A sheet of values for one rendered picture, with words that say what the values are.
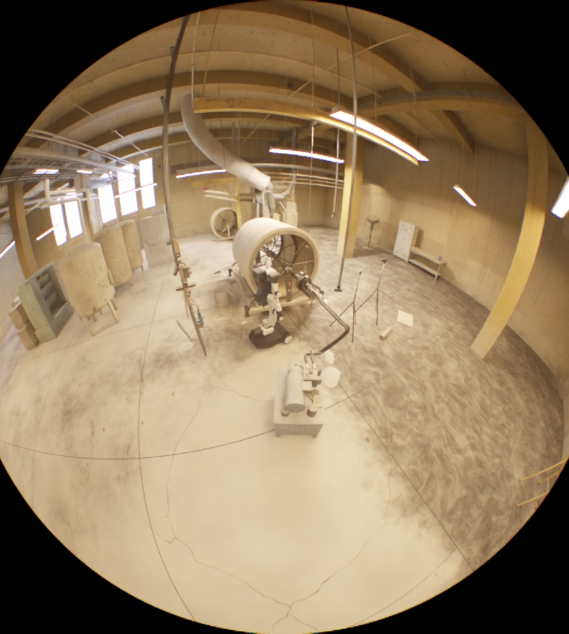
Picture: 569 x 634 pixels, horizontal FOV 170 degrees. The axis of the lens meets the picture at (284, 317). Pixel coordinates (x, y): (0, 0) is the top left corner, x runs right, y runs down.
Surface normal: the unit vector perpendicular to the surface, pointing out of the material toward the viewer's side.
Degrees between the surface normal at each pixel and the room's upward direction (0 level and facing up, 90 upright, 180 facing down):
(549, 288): 90
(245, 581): 0
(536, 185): 90
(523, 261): 90
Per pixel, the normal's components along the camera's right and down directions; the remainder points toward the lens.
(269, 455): 0.02, -0.80
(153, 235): 0.40, 0.55
